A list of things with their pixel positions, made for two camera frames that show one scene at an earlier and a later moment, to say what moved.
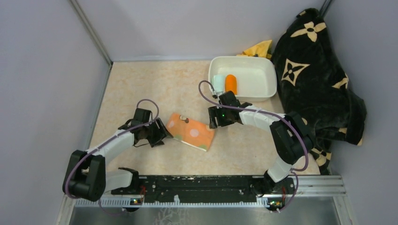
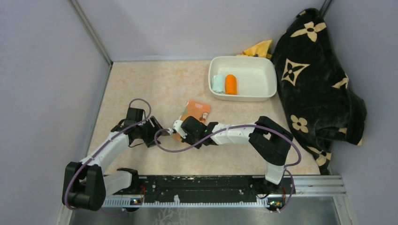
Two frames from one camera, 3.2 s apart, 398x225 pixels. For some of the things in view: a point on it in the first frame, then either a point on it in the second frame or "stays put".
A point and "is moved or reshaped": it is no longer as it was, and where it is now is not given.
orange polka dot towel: x=195 y=133 is moved or reshaped
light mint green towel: x=218 y=82 stays put
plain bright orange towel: x=231 y=83 stays put
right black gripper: x=214 y=112 → x=187 y=139
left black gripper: x=162 y=132 stays put
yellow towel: x=260 y=49 stays put
